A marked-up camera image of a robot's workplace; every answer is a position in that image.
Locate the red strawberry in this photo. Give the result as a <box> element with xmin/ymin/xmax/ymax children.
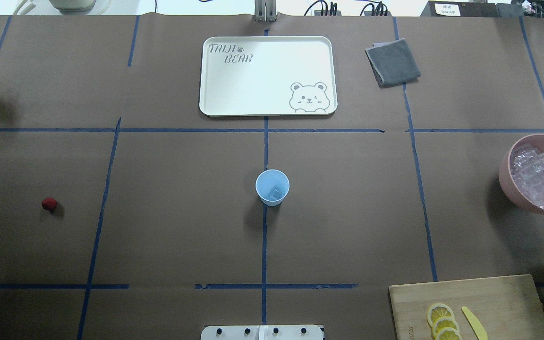
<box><xmin>41</xmin><ymin>196</ymin><xmax>58</xmax><ymax>212</ymax></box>

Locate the pile of clear ice cubes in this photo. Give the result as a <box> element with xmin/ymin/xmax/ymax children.
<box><xmin>511</xmin><ymin>144</ymin><xmax>544</xmax><ymax>210</ymax></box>

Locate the light blue cup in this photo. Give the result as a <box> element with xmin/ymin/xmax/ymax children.
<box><xmin>255</xmin><ymin>169</ymin><xmax>290</xmax><ymax>206</ymax></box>

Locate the pink bowl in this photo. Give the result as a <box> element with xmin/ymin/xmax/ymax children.
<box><xmin>498</xmin><ymin>134</ymin><xmax>544</xmax><ymax>215</ymax></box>

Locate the bamboo cutting board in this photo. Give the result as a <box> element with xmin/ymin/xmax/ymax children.
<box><xmin>389</xmin><ymin>275</ymin><xmax>544</xmax><ymax>340</ymax></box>

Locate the yellow plastic knife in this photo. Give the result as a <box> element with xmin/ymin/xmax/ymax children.
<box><xmin>461</xmin><ymin>306</ymin><xmax>489</xmax><ymax>340</ymax></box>

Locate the lemon slices row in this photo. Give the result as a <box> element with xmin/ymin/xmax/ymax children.
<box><xmin>426</xmin><ymin>303</ymin><xmax>462</xmax><ymax>340</ymax></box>

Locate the grey folded cloth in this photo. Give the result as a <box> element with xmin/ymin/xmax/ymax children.
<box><xmin>365</xmin><ymin>38</ymin><xmax>422</xmax><ymax>87</ymax></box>

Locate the white bear tray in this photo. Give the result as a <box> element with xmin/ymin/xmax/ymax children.
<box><xmin>199</xmin><ymin>36</ymin><xmax>338</xmax><ymax>118</ymax></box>

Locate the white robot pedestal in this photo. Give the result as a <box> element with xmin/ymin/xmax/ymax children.
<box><xmin>200</xmin><ymin>324</ymin><xmax>325</xmax><ymax>340</ymax></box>

